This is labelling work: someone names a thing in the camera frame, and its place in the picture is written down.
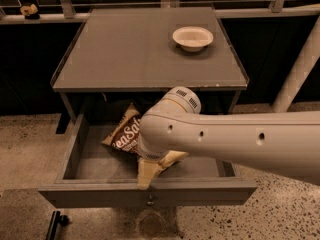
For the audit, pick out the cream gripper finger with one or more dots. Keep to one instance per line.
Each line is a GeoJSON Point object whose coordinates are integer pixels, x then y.
{"type": "Point", "coordinates": [147, 171]}

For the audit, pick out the small metal drawer knob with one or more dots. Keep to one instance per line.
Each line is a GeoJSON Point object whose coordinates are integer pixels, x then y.
{"type": "Point", "coordinates": [150, 202]}

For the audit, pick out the grey cabinet with counter top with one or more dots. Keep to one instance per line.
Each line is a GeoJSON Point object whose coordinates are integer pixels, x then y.
{"type": "Point", "coordinates": [133, 51]}

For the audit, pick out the grey metal window railing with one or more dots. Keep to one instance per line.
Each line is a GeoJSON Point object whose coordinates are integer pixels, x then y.
{"type": "Point", "coordinates": [100, 10]}

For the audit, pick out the small yellow object on ledge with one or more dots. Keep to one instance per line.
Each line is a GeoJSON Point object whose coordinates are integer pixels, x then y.
{"type": "Point", "coordinates": [30, 11]}

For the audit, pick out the brown sea salt chip bag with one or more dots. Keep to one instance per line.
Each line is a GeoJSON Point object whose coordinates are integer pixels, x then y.
{"type": "Point", "coordinates": [125, 137]}

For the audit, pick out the white paper bowl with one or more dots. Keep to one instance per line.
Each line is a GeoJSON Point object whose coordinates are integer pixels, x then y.
{"type": "Point", "coordinates": [192, 39]}

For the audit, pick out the grey open top drawer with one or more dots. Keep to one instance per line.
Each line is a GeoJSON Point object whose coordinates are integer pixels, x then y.
{"type": "Point", "coordinates": [93, 175]}

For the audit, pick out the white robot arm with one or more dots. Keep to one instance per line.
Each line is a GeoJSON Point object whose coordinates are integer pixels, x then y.
{"type": "Point", "coordinates": [282, 142]}

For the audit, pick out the black caster leg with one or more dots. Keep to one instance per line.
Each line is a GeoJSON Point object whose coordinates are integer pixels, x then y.
{"type": "Point", "coordinates": [57, 219]}

